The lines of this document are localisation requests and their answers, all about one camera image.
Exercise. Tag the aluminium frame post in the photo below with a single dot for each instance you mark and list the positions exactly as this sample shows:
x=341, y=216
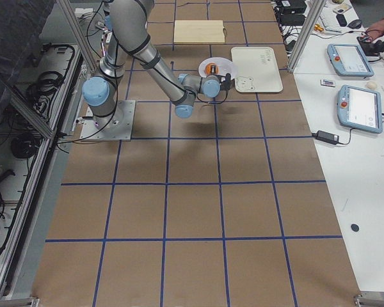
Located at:
x=313, y=14

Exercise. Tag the orange fruit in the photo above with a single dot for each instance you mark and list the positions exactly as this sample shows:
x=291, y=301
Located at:
x=207, y=69

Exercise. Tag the bamboo cutting board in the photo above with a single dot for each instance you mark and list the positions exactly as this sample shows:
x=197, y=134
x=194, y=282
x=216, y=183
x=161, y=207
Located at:
x=199, y=32

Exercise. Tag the cream bear tray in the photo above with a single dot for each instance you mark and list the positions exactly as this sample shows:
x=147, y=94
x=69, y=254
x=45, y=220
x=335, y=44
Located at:
x=257, y=70

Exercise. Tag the black power adapter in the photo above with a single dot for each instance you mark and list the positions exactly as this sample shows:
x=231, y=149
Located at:
x=326, y=137

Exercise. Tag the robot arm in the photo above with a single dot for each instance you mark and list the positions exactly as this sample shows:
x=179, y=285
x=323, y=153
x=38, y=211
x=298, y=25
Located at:
x=128, y=24

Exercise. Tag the near teach pendant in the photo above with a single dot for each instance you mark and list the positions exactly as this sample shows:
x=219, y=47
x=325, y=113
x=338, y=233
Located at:
x=359, y=108

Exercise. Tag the teach pendant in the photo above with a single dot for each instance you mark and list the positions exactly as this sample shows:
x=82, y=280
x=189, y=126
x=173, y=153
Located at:
x=359, y=108
x=349, y=60

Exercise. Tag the far teach pendant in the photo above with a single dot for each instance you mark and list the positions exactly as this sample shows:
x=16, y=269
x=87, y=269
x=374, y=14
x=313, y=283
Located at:
x=349, y=60

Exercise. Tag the white round plate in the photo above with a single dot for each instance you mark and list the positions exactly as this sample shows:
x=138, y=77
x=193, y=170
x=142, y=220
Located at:
x=224, y=65

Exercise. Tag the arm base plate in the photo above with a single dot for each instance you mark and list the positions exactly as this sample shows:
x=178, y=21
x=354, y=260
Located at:
x=117, y=126

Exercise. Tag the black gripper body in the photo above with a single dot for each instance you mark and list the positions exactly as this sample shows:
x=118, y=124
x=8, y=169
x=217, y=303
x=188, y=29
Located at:
x=213, y=69

